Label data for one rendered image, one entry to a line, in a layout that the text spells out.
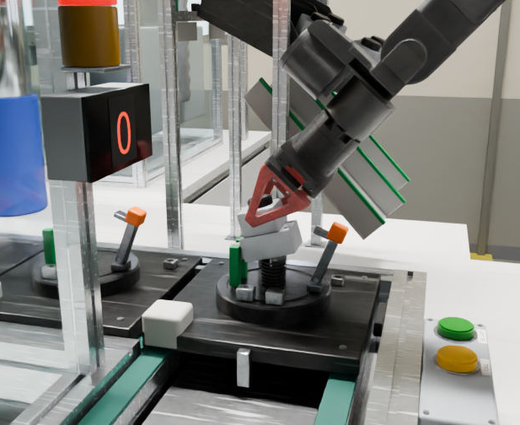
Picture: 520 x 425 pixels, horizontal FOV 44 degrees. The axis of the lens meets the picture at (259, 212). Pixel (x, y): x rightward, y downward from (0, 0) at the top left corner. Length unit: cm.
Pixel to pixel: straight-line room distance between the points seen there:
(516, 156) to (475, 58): 57
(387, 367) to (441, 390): 6
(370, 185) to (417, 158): 270
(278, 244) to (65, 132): 31
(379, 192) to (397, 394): 48
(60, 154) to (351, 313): 39
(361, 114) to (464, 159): 310
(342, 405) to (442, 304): 48
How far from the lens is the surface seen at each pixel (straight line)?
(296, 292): 78
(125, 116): 60
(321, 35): 71
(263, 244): 76
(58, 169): 56
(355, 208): 96
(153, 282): 87
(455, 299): 112
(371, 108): 70
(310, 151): 71
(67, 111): 55
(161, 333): 73
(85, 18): 58
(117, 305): 81
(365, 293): 83
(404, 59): 67
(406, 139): 376
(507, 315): 109
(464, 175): 380
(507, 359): 96
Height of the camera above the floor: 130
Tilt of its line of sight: 16 degrees down
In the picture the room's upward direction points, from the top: straight up
